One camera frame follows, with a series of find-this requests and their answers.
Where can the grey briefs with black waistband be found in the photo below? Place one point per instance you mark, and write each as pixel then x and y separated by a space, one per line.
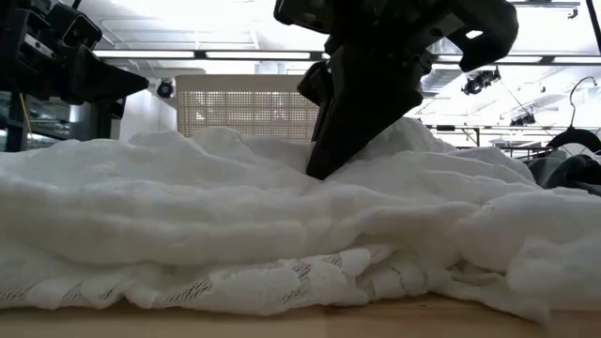
pixel 577 171

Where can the round black wall camera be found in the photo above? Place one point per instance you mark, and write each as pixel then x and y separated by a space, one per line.
pixel 165 88

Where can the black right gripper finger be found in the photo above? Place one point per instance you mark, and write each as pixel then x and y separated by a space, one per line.
pixel 313 82
pixel 357 117

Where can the dark window frame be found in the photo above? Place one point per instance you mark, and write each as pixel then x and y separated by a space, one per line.
pixel 14 131

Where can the long ceiling light rail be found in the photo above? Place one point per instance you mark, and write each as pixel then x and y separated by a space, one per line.
pixel 235 55

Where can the cream perforated plastic laundry basket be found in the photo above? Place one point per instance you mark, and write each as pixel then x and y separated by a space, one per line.
pixel 235 108

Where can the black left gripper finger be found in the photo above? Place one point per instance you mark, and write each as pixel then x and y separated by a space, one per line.
pixel 103 82

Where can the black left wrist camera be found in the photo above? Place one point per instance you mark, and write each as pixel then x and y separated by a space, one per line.
pixel 77 28

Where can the black clothes hanger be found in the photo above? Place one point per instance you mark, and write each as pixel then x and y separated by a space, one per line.
pixel 575 137

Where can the white knitted lace cloth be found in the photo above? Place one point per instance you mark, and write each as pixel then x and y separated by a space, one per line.
pixel 235 211

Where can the black ceiling spotlight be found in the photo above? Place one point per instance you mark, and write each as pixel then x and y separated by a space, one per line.
pixel 479 82
pixel 522 120

